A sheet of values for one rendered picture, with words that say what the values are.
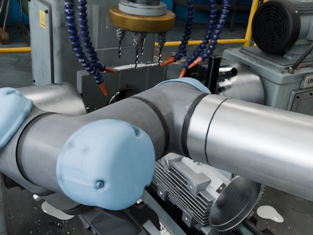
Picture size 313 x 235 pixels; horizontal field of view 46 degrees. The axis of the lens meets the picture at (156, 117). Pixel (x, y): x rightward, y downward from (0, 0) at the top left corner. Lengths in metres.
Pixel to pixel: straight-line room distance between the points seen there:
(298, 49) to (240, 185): 0.65
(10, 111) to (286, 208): 1.01
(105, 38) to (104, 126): 0.92
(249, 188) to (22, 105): 0.66
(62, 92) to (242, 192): 0.50
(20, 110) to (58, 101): 0.53
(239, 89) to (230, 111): 0.81
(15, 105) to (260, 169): 0.24
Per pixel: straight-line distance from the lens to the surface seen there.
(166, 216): 0.98
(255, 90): 1.23
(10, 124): 0.37
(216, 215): 0.93
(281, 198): 1.29
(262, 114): 0.36
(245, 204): 0.93
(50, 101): 0.90
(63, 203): 0.45
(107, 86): 1.13
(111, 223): 0.47
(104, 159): 0.29
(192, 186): 0.80
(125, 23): 0.97
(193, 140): 0.37
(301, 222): 1.23
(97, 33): 1.21
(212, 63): 1.00
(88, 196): 0.31
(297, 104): 1.37
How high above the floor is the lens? 1.54
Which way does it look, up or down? 27 degrees down
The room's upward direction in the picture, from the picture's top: 6 degrees clockwise
